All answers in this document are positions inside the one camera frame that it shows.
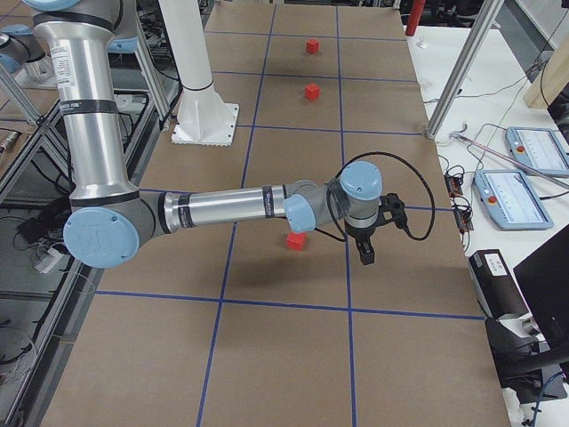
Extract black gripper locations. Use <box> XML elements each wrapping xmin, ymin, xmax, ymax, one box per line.
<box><xmin>345</xmin><ymin>222</ymin><xmax>376</xmax><ymax>265</ymax></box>

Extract red block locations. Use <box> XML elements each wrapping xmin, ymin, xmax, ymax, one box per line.
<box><xmin>304</xmin><ymin>83</ymin><xmax>321</xmax><ymax>101</ymax></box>
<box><xmin>305</xmin><ymin>38</ymin><xmax>320</xmax><ymax>54</ymax></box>
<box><xmin>285</xmin><ymin>232</ymin><xmax>307</xmax><ymax>251</ymax></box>

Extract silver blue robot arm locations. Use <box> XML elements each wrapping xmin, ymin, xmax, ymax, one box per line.
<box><xmin>1</xmin><ymin>24</ymin><xmax>46</xmax><ymax>74</ymax></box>
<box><xmin>30</xmin><ymin>1</ymin><xmax>382</xmax><ymax>269</ymax></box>

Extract small circuit board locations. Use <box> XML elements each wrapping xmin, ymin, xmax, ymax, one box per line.
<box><xmin>444</xmin><ymin>173</ymin><xmax>463</xmax><ymax>197</ymax></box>

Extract black box with label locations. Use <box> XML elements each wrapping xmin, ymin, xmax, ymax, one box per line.
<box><xmin>468</xmin><ymin>249</ymin><xmax>529</xmax><ymax>319</ymax></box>

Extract near blue teach pendant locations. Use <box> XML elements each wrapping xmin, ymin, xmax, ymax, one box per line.
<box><xmin>474</xmin><ymin>169</ymin><xmax>554</xmax><ymax>231</ymax></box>

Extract blue teach pendant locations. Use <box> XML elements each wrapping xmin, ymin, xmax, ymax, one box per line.
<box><xmin>506</xmin><ymin>126</ymin><xmax>568</xmax><ymax>178</ymax></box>
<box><xmin>474</xmin><ymin>169</ymin><xmax>554</xmax><ymax>231</ymax></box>

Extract black computer monitor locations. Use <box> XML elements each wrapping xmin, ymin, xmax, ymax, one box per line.
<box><xmin>514</xmin><ymin>226</ymin><xmax>568</xmax><ymax>347</ymax></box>

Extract far blue teach pendant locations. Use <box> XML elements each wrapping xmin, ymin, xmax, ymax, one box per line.
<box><xmin>506</xmin><ymin>126</ymin><xmax>568</xmax><ymax>178</ymax></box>

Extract red cylinder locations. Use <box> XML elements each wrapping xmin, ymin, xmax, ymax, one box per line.
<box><xmin>405</xmin><ymin>0</ymin><xmax>426</xmax><ymax>36</ymax></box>

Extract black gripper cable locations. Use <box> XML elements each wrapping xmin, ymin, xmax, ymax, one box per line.
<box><xmin>324</xmin><ymin>152</ymin><xmax>437</xmax><ymax>243</ymax></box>

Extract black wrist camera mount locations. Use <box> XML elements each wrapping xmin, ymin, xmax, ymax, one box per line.
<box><xmin>375</xmin><ymin>193</ymin><xmax>409</xmax><ymax>232</ymax></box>

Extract metal rod with handle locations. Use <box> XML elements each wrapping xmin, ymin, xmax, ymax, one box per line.
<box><xmin>449</xmin><ymin>132</ymin><xmax>568</xmax><ymax>181</ymax></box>

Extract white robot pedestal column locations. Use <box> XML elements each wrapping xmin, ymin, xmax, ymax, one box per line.
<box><xmin>159</xmin><ymin>0</ymin><xmax>239</xmax><ymax>146</ymax></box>

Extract aluminium frame post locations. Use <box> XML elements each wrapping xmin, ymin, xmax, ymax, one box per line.
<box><xmin>425</xmin><ymin>0</ymin><xmax>504</xmax><ymax>140</ymax></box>

